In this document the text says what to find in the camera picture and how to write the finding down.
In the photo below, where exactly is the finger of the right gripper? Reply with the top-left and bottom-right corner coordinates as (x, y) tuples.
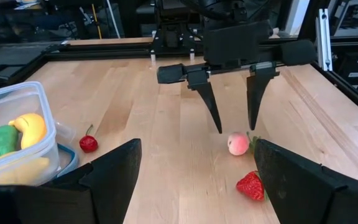
(186, 70), (223, 134)
(246, 62), (281, 131)

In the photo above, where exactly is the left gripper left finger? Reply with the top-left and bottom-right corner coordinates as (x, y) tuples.
(53, 138), (143, 224)

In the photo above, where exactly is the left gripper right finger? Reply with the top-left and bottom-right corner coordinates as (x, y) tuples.
(252, 138), (347, 224)

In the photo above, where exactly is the red toy cherry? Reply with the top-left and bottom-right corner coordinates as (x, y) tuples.
(79, 124), (99, 154)

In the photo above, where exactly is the red toy strawberry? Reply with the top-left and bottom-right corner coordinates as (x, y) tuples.
(236, 170), (269, 202)
(246, 131), (262, 155)

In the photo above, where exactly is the pink toy peach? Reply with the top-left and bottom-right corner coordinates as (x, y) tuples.
(227, 131), (250, 156)

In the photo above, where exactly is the yellow toy banana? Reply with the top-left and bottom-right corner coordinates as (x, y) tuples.
(8, 113), (48, 150)

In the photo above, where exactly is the yellow toy lemon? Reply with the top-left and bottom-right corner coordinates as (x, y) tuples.
(0, 156), (51, 185)

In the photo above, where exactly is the green toy pea pod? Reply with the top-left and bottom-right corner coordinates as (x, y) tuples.
(0, 124), (20, 163)

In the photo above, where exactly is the clear plastic tupperware container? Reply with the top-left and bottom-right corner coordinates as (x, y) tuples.
(0, 81), (58, 187)

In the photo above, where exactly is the clear lid with blue rim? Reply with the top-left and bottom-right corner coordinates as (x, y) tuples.
(53, 121), (80, 180)

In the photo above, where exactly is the silver aluminium extrusion post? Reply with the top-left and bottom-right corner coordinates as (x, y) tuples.
(314, 8), (334, 72)

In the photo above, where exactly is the black aluminium table frame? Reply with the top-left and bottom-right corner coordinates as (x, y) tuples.
(0, 37), (358, 123)

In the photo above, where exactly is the white cable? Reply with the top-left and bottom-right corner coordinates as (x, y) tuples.
(106, 0), (121, 38)

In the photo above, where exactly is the yellow plug cable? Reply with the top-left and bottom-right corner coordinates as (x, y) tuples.
(91, 2), (103, 40)

